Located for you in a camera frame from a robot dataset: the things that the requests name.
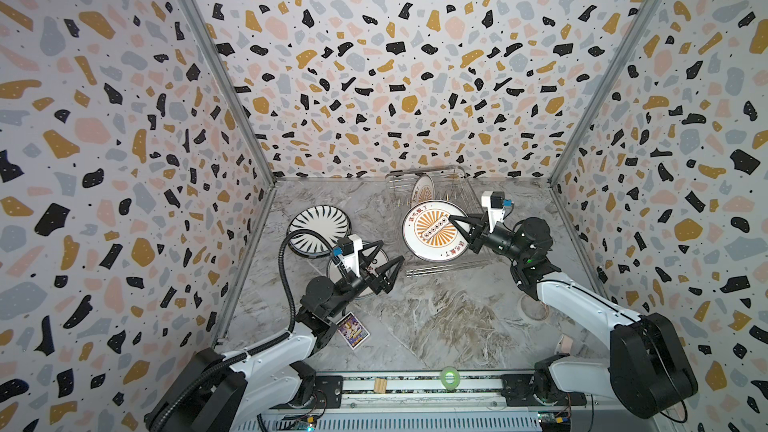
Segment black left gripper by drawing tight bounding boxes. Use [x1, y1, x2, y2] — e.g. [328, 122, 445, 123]
[324, 241, 400, 322]

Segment white plate orange sunburst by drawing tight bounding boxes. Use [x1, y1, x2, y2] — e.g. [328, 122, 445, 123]
[401, 200, 468, 263]

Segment white plate black stripes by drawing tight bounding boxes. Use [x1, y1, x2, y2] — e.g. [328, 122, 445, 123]
[287, 205, 352, 259]

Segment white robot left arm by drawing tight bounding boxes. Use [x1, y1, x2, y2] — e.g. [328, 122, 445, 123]
[144, 235, 405, 431]

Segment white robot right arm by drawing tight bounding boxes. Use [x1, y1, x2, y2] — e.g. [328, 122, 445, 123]
[449, 215, 699, 419]

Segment purple playing card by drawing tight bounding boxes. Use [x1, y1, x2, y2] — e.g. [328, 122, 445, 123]
[337, 312, 370, 350]

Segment clear tape roll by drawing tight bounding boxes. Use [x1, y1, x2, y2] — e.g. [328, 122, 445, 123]
[518, 295, 550, 322]

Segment small wooden block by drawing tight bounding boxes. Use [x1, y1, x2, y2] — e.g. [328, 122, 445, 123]
[373, 378, 388, 394]

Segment green tape roll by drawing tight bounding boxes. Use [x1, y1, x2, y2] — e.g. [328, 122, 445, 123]
[439, 366, 461, 392]

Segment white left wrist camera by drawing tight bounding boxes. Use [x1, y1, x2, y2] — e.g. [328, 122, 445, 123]
[331, 234, 363, 281]

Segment metal wire dish rack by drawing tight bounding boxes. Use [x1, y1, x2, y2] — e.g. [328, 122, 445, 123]
[385, 166, 494, 277]

